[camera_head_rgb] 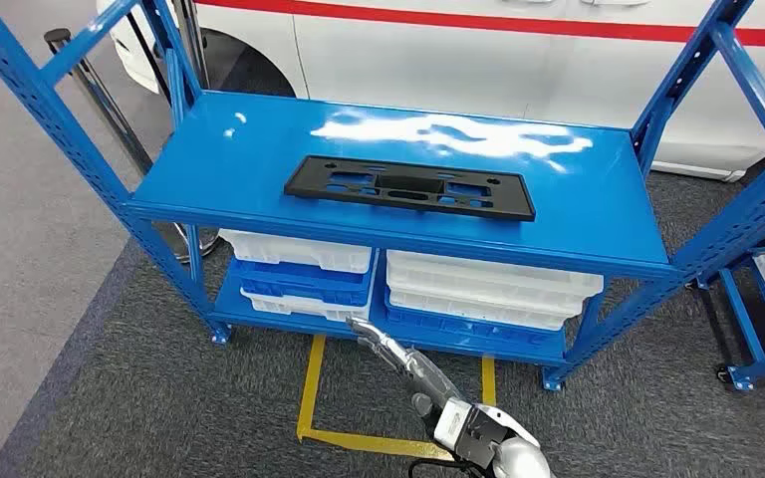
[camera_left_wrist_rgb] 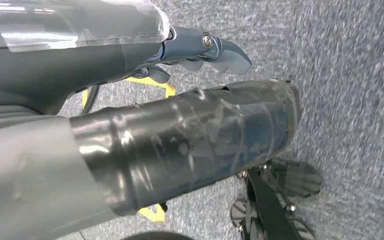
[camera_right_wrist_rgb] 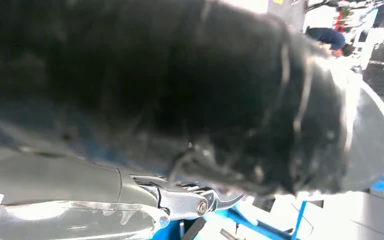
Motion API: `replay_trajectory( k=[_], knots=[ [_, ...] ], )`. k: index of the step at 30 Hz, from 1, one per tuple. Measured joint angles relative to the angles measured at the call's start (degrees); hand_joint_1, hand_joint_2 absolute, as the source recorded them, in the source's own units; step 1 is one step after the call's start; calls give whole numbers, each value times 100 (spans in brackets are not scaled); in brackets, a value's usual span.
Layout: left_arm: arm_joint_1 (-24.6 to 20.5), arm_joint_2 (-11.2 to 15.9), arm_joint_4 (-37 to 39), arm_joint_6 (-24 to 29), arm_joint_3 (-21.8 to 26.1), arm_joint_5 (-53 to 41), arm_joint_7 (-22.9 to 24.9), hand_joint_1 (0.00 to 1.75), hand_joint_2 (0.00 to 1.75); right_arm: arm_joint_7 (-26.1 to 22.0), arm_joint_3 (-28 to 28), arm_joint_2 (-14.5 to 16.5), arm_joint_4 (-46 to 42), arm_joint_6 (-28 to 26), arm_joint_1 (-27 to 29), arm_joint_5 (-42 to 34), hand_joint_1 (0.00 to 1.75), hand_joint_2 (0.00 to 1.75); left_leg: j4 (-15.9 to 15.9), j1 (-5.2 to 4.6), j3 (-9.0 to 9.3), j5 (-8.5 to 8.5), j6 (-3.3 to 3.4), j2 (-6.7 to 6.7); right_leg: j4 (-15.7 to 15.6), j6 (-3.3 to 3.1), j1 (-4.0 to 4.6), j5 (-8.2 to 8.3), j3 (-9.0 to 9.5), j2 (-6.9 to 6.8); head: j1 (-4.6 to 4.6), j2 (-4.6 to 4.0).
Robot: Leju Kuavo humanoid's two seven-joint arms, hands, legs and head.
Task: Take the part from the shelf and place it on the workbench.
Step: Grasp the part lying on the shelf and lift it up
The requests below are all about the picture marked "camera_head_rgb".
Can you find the black plastic plate frame part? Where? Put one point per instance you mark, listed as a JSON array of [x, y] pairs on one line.
[[316, 178]]

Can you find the white car with red stripe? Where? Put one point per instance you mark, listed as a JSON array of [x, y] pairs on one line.
[[422, 66]]

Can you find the blue plastic storage bin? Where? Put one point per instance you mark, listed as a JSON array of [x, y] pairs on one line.
[[290, 278], [475, 335]]

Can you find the blue metal shelf rack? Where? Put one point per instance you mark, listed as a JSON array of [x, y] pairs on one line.
[[224, 171], [741, 377]]

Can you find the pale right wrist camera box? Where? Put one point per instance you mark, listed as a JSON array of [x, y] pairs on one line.
[[452, 422]]

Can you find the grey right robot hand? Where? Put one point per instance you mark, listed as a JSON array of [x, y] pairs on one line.
[[415, 373]]

